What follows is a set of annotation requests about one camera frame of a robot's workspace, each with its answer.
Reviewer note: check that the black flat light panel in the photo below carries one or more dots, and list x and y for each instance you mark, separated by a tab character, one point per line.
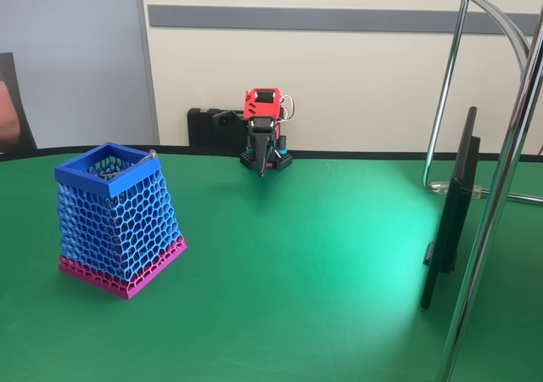
451	220

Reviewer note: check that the green table cloth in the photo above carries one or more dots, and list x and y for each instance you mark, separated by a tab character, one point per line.
275	314

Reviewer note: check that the clear plastic clip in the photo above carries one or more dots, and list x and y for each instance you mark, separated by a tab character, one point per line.
439	187

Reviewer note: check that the black ribbed case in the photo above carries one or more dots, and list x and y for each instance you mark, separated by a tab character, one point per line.
201	127

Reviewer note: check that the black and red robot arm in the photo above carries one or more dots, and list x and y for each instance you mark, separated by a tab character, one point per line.
252	107

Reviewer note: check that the grey wall rail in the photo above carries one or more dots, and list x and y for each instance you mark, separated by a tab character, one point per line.
297	19

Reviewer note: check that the chrome tube stand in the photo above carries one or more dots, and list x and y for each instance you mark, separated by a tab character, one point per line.
474	271

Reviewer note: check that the blue and pink mesh basket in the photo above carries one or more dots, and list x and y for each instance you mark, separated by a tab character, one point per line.
127	229

